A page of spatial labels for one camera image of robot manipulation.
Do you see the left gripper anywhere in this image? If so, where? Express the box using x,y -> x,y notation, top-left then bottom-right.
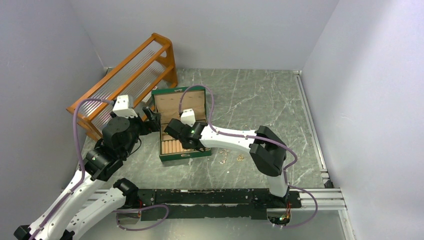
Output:
111,105 -> 161,157

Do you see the green jewelry box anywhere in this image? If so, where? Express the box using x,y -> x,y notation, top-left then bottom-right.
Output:
152,86 -> 212,163

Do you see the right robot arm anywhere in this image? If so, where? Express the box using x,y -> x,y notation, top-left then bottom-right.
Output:
164,118 -> 290,207

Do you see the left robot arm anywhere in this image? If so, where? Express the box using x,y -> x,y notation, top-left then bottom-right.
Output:
13,107 -> 161,240

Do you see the gold earring cluster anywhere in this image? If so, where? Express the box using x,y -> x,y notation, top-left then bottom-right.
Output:
219,149 -> 231,155

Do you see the orange wooden rack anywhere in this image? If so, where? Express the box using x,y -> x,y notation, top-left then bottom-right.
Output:
77,33 -> 178,141

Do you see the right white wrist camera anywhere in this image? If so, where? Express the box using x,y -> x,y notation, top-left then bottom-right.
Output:
180,108 -> 196,127

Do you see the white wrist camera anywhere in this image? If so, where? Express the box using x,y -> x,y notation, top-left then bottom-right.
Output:
112,94 -> 138,119
180,108 -> 196,127

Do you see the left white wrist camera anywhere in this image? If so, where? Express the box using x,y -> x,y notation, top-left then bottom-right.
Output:
112,94 -> 138,119

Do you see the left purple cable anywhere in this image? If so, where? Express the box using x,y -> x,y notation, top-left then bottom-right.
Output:
28,98 -> 115,240

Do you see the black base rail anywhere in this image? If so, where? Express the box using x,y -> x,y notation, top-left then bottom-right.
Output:
122,188 -> 347,221

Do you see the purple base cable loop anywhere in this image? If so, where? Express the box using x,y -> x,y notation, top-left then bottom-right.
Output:
115,200 -> 172,232

